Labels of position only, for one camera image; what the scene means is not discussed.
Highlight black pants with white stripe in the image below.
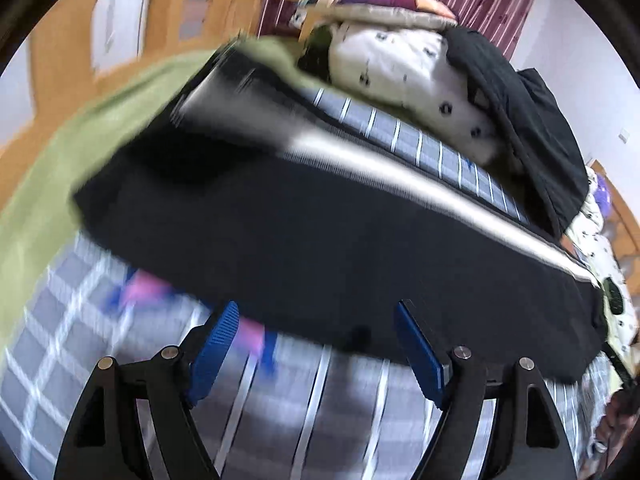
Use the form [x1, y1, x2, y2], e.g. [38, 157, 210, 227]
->
[74, 47, 608, 384]

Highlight person right hand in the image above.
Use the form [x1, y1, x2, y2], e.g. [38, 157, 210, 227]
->
[596, 389, 639, 463]

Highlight blue plaid star blanket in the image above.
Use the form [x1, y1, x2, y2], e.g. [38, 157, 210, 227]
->
[1, 75, 608, 479]

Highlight white floral pillow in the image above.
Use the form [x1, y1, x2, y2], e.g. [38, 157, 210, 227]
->
[566, 166, 639, 374]

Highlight green bed sheet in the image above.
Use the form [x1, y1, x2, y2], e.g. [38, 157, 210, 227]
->
[0, 34, 331, 340]

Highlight purple plush toy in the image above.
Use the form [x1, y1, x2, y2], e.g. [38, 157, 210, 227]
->
[593, 174, 613, 219]

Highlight black garment pile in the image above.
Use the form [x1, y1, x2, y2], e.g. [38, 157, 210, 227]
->
[445, 26, 589, 240]

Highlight white floral duvet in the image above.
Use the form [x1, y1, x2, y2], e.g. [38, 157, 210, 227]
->
[297, 22, 506, 166]

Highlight purple patterned pillow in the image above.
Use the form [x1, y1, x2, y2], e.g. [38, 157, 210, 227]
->
[297, 0, 458, 30]

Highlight wooden bed frame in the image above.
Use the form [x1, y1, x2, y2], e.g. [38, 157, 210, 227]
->
[1, 0, 295, 203]

